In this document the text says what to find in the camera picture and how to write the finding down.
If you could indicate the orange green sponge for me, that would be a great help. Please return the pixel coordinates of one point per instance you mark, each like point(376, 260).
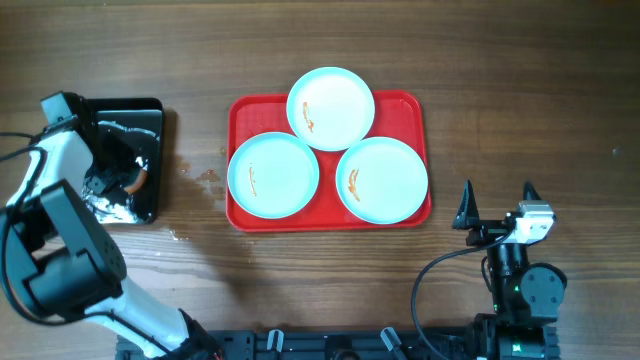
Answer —
point(134, 184)

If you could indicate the red plastic tray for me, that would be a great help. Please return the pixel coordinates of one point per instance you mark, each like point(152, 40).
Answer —
point(398, 115)

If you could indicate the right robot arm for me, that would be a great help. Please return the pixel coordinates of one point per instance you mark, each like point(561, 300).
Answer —
point(526, 296)

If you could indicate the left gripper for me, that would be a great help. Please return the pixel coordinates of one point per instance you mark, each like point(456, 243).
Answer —
point(101, 183)

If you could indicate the light blue plate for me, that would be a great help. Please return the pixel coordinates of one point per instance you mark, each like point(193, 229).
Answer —
point(273, 175)
point(381, 180)
point(330, 108)

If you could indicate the black water basin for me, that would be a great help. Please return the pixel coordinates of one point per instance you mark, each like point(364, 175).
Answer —
point(145, 116)

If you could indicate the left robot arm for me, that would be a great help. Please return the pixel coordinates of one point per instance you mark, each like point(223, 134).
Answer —
point(59, 265)

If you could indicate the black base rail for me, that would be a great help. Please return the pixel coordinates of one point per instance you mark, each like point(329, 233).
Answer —
point(451, 342)

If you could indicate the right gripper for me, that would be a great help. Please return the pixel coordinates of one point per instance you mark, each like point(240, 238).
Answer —
point(493, 228)

